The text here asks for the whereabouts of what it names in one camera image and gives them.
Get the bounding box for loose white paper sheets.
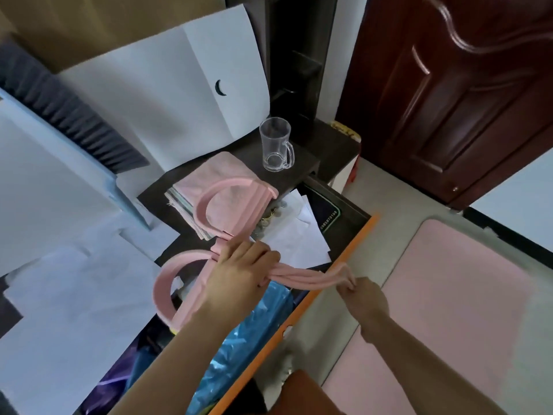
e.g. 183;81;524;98
0;211;182;415

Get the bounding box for person's right hand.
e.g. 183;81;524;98
336;276;390;342

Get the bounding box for blue plastic bag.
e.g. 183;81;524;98
185;282;295;415

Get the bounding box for person's right forearm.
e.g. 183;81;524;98
359;313;497;415

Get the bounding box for person's brown clothing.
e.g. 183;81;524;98
280;369;347;415

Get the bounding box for person's left hand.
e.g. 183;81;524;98
202;240;281;316

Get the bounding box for brown cardboard sheet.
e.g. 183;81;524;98
0;0;226;75

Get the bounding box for orange-edged drawer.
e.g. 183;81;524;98
207;175;382;415

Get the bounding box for dark brown wooden door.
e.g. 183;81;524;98
336;0;553;211

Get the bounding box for pink twisted cloth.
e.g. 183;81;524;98
261;263;357;293

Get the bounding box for pink mat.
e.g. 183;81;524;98
321;218;537;415

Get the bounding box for pink plastic hanger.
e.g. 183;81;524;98
153;177;279;334

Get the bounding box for grey ridged foam sheet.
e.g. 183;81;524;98
0;39;150;174

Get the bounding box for dark shelf unit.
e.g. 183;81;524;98
263;0;338;144

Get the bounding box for dark wooden desk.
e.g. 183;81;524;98
137;118;362;299

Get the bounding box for stack of folded cloths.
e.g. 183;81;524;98
164;186;217;242

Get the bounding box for black box with green edge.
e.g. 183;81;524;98
308;193;344;235

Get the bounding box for clear glass mug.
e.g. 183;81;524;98
259;117;296;172

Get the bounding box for person's left forearm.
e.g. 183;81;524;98
108;304;243;415

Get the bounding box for purple plastic bag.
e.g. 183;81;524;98
84;337;149;411

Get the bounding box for large white paper with crescent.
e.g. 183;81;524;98
58;4;271;172

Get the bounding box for white papers in drawer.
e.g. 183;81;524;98
258;189;332;269

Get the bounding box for yellow sticker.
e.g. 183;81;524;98
330;121;362;142

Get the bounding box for folded pink towel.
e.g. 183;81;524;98
173;151;261;231

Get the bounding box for pile of coins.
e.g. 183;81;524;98
254;201;289;239

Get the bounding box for light blue foam board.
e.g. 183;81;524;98
0;88;153;277

